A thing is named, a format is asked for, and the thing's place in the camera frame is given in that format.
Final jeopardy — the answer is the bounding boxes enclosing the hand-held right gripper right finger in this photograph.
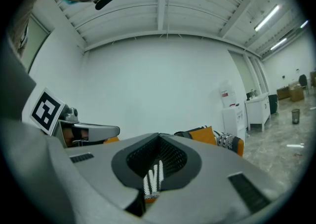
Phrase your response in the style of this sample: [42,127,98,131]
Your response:
[148,133,284,224]

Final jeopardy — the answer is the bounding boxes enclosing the white roller blind window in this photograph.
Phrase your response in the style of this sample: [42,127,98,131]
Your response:
[228,50,257,95]
[21,17,51,73]

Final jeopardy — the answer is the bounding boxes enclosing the white floor appliance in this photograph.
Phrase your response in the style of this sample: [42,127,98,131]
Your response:
[221,106,247,142]

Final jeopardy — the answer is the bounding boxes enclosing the black office chair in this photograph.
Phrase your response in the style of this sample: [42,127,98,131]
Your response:
[298,74,309,94]

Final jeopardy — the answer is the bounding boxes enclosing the brown cardboard box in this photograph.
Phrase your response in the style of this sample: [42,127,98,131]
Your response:
[288,83,304,102]
[276,87,291,100]

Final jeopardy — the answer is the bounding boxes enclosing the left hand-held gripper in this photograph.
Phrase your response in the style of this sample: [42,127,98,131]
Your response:
[29,87,121,149]

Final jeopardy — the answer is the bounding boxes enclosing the black box-shaped bin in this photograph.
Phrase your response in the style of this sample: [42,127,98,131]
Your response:
[268,94,279,115]

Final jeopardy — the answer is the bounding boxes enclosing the black mesh trash bin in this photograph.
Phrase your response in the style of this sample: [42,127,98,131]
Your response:
[291,109,301,125]

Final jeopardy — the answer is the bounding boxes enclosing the black head-worn camera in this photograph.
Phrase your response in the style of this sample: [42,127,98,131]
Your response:
[94,0,118,11]

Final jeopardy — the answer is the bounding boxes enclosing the black white patterned sofa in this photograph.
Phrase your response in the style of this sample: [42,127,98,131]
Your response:
[143,131,245,204]

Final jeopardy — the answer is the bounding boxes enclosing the white cabinet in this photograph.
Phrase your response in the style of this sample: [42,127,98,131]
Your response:
[244,93,271,132]

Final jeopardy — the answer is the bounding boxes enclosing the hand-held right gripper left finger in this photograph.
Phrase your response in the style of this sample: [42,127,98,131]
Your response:
[7,121,158,224]

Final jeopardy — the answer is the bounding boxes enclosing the person's grey-brown shirt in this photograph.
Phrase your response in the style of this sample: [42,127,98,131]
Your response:
[9,8,32,57]

